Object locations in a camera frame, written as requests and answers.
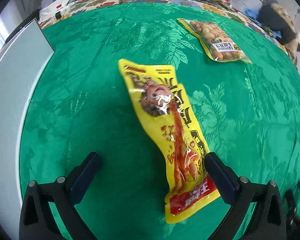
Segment yellow chicken feet packet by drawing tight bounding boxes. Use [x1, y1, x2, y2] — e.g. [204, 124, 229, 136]
[118, 59, 220, 224]

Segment yellow peanut snack bag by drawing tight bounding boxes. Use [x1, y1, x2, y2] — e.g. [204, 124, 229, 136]
[177, 18, 251, 63]

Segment white storage box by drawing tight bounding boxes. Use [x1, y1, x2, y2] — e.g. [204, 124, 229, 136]
[0, 20, 54, 239]

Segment black bag with clothes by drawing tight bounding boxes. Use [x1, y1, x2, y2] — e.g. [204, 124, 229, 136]
[257, 3, 300, 66]

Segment blue cloth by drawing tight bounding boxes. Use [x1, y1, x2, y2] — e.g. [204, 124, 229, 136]
[241, 8, 281, 38]

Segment white plastic bag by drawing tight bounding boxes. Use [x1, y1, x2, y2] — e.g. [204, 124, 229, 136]
[39, 0, 70, 23]

